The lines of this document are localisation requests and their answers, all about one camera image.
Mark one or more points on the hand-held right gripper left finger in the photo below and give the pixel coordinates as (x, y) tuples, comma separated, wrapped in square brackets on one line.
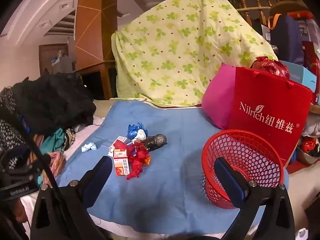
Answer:
[(100, 175)]

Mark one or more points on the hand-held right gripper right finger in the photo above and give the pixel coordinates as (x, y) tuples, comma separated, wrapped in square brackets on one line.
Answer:
[(230, 180)]

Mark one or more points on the red plastic mesh basket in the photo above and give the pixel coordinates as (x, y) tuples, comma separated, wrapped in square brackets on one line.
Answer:
[(250, 155)]

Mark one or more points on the blue plastic bag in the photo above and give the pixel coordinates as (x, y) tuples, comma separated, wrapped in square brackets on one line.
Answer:
[(133, 130)]

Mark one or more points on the grey plastic bundle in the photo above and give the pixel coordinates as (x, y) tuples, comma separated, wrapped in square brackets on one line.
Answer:
[(156, 141)]

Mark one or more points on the orange white medicine box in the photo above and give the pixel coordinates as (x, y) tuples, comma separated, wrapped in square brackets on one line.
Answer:
[(121, 162)]

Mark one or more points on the light blue crumpled tissue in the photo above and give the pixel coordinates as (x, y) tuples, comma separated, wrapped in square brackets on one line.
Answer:
[(88, 147)]

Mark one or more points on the small printed packet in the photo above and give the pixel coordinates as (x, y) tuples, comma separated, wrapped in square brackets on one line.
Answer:
[(121, 140)]

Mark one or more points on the black white speckled garment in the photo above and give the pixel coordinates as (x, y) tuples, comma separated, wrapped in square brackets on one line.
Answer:
[(7, 135)]

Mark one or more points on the orange wrapper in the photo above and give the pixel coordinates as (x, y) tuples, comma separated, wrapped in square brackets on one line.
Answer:
[(147, 160)]

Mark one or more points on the blue cloth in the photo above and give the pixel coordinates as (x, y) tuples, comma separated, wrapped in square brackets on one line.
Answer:
[(175, 180)]

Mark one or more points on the white crumpled tissue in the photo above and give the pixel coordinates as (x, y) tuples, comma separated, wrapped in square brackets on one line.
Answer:
[(140, 135)]

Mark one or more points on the red floor mat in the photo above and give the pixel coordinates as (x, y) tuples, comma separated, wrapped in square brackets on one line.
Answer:
[(296, 167)]

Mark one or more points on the pink pillow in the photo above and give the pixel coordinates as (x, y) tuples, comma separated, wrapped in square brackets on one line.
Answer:
[(217, 100)]

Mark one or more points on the metal basin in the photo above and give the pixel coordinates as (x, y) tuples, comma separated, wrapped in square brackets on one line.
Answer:
[(310, 158)]

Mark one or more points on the red paper shopping bag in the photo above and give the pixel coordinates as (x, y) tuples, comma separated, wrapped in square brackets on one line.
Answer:
[(262, 100)]

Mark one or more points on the orange red plastic bag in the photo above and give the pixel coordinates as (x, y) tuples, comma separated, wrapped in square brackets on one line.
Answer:
[(309, 145)]

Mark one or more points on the black fluffy garment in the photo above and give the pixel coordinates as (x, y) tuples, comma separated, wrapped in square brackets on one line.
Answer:
[(50, 100)]

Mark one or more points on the dark red plastic bag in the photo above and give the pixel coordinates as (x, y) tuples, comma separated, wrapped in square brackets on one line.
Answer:
[(270, 66)]

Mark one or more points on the blue cardboard box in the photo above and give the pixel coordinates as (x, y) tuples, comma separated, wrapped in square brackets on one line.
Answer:
[(302, 73)]

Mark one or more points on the wooden door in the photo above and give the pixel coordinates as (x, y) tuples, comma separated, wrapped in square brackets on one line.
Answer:
[(46, 55)]

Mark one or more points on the green clover print blanket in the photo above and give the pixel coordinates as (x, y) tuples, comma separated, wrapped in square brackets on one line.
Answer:
[(175, 55)]

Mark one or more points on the red gift box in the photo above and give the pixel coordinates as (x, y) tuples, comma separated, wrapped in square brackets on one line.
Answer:
[(312, 65)]

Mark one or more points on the wooden column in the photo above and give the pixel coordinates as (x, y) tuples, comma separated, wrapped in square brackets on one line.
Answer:
[(90, 30)]

